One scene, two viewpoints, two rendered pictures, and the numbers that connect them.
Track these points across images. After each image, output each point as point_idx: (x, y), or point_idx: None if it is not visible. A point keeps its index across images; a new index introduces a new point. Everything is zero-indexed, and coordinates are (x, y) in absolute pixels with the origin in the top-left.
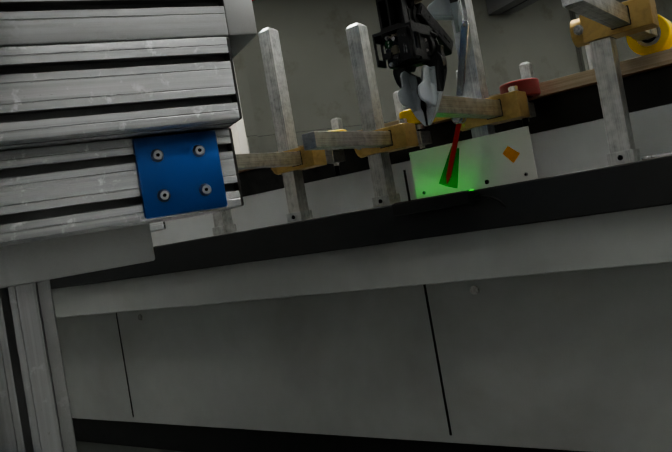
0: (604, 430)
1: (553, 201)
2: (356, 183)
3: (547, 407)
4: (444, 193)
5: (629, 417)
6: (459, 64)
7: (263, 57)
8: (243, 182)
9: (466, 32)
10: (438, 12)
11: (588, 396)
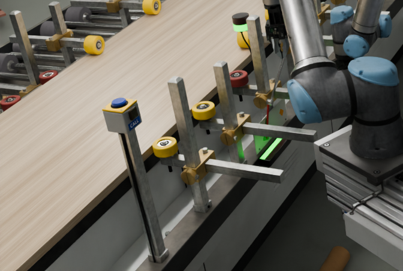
0: (252, 231)
1: (295, 126)
2: (155, 174)
3: (238, 238)
4: (265, 144)
5: (257, 217)
6: (279, 74)
7: (182, 101)
8: (76, 226)
9: (285, 57)
10: (286, 50)
11: (247, 220)
